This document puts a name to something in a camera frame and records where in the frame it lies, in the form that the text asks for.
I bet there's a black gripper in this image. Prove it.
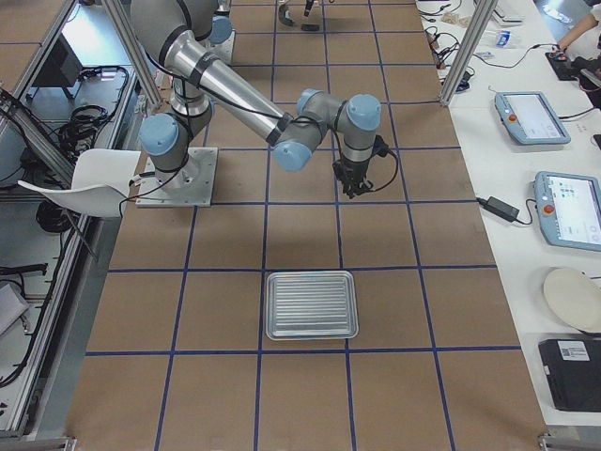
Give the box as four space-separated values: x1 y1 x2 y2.
332 157 373 197
303 0 315 17

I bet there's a ribbed metal tray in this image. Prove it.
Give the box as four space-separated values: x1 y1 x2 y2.
265 271 360 340

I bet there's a white round plate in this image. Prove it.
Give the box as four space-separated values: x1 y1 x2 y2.
543 268 600 334

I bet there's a black power adapter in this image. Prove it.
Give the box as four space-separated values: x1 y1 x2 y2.
476 196 519 223

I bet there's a black joystick controller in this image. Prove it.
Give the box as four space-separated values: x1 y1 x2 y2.
545 51 579 81

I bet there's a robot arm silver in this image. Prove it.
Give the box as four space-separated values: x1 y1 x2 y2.
131 1 391 198
208 1 295 45

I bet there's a green brake shoe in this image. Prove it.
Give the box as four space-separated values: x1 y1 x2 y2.
278 4 295 27

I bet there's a lower blue teach pendant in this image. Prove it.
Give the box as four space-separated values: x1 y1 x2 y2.
533 171 600 252

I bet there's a black brake pad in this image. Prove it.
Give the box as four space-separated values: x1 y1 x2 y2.
300 23 320 32

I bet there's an aluminium frame post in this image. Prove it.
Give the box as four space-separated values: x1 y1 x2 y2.
439 0 498 106

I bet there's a black laptop case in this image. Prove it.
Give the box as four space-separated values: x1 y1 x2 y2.
538 339 600 412

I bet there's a white plastic chair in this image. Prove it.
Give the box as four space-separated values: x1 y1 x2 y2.
18 148 141 218

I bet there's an upper blue teach pendant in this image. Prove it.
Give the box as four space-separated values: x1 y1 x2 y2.
494 91 571 146

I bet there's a blue teach pendant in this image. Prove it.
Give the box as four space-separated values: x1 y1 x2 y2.
533 171 600 252
494 91 571 146

